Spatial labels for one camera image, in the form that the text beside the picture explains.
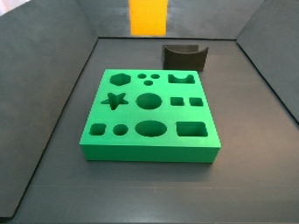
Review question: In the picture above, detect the black curved-top block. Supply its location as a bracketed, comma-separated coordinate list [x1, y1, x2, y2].
[163, 45, 210, 72]

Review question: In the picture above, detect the green shape sorter block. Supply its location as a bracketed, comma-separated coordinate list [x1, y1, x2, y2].
[79, 69, 221, 163]

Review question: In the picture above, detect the yellow vertical panel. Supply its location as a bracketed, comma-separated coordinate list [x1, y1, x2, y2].
[128, 0, 168, 36]

